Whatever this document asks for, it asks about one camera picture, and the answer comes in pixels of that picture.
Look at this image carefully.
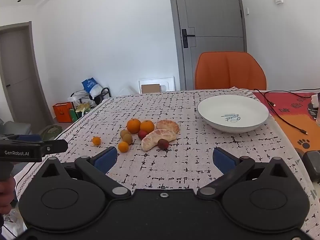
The small tangerine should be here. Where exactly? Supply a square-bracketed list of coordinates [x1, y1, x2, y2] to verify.
[118, 141, 130, 153]
[92, 137, 101, 146]

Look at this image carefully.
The small tangerine front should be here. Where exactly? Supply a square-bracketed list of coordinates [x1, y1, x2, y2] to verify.
[118, 141, 130, 153]

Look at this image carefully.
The brown kiwi front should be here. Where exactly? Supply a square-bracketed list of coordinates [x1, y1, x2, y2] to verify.
[122, 133, 133, 145]

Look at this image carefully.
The brown kiwi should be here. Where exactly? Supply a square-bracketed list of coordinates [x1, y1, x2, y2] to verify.
[122, 133, 133, 145]
[120, 129, 130, 138]

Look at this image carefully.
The large orange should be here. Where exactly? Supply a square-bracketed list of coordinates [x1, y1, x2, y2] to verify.
[126, 119, 141, 134]
[140, 120, 155, 134]

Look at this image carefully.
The dark red lychee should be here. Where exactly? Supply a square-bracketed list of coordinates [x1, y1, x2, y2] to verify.
[157, 139, 169, 150]

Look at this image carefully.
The brown kiwi back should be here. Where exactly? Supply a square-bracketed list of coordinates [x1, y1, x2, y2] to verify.
[120, 129, 130, 138]

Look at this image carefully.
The person's left hand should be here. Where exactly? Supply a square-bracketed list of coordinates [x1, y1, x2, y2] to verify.
[0, 176, 16, 215]

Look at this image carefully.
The white ceramic plate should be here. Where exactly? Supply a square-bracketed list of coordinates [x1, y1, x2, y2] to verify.
[197, 95, 270, 134]

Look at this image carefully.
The orange box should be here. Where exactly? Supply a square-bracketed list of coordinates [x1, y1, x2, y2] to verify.
[53, 102, 72, 123]

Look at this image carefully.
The black metal rack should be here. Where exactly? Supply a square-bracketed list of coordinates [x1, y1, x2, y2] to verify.
[67, 87, 111, 105]

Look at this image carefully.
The grey side door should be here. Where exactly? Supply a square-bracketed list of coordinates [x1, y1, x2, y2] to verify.
[1, 22, 54, 133]

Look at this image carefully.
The black object table edge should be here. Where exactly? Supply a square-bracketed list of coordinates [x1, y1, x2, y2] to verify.
[302, 151, 320, 181]

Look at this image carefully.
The blue white bag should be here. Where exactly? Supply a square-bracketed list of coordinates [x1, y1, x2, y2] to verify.
[82, 77, 103, 98]

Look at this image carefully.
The orange red table mat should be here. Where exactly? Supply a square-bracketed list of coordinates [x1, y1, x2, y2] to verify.
[253, 90, 319, 155]

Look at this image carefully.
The brown cardboard piece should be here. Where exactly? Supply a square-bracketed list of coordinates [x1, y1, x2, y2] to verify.
[141, 84, 161, 94]

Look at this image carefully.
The orange chair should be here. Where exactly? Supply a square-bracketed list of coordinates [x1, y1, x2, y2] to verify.
[194, 51, 267, 90]

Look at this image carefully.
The white foam packaging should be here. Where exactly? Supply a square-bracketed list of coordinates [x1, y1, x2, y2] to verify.
[138, 77, 175, 94]

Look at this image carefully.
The white power adapter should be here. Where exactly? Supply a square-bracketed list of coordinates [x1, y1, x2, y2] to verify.
[311, 93, 320, 110]

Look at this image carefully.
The black usb cable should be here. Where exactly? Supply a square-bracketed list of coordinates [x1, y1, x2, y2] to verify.
[253, 87, 320, 136]

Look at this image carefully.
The black door handle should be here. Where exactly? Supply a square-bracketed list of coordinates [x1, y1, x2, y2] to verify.
[181, 29, 195, 48]

